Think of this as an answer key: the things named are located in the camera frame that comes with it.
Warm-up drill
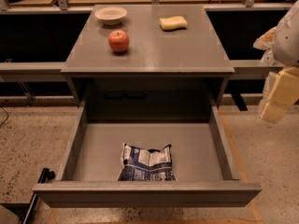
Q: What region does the white bowl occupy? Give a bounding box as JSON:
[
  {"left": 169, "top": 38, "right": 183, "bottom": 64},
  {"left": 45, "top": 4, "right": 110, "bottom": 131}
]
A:
[{"left": 94, "top": 6, "right": 127, "bottom": 25}]

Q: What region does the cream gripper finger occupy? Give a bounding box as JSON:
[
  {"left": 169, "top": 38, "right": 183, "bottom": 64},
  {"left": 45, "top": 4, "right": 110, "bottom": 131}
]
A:
[{"left": 259, "top": 66, "right": 299, "bottom": 123}]

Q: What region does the red apple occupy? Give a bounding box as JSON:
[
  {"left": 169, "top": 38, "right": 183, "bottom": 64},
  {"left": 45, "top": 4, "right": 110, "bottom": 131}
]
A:
[{"left": 108, "top": 30, "right": 129, "bottom": 53}]

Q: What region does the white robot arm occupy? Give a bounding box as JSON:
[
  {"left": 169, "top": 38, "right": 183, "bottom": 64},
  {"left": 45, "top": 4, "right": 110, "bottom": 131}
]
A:
[{"left": 253, "top": 1, "right": 299, "bottom": 123}]

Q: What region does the blue chip bag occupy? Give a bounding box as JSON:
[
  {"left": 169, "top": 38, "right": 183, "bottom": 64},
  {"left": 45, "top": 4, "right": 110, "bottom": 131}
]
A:
[{"left": 118, "top": 144, "right": 177, "bottom": 181}]

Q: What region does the yellow sponge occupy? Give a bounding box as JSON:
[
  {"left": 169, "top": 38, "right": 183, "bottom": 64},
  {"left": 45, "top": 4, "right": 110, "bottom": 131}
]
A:
[{"left": 160, "top": 16, "right": 188, "bottom": 31}]

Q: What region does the grey cabinet counter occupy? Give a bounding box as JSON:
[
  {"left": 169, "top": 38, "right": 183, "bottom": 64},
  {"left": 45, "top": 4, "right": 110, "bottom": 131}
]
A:
[{"left": 62, "top": 5, "right": 234, "bottom": 121}]

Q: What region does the grey shelf rail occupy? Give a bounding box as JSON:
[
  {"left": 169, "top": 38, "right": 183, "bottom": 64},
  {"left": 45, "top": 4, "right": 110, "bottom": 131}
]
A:
[{"left": 0, "top": 62, "right": 65, "bottom": 82}]

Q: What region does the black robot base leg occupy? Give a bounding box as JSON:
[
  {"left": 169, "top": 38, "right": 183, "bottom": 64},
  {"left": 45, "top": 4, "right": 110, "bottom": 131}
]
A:
[{"left": 21, "top": 168, "right": 56, "bottom": 224}]

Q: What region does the open grey top drawer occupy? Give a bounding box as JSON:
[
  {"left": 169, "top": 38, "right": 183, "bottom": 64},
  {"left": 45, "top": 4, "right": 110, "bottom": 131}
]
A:
[{"left": 34, "top": 97, "right": 261, "bottom": 208}]

